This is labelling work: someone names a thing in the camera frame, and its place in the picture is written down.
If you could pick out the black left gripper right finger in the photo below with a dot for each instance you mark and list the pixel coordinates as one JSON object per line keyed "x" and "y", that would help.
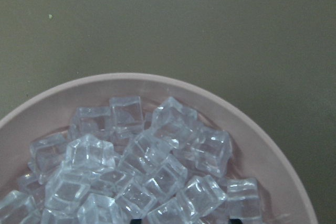
{"x": 234, "y": 221}

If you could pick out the clear ice cubes pile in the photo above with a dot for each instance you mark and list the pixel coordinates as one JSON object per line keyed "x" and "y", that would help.
{"x": 116, "y": 163}

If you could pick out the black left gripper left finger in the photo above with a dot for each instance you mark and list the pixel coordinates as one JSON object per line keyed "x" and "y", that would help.
{"x": 136, "y": 221}

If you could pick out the pink bowl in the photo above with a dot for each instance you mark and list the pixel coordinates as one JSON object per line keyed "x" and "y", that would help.
{"x": 285, "y": 199}

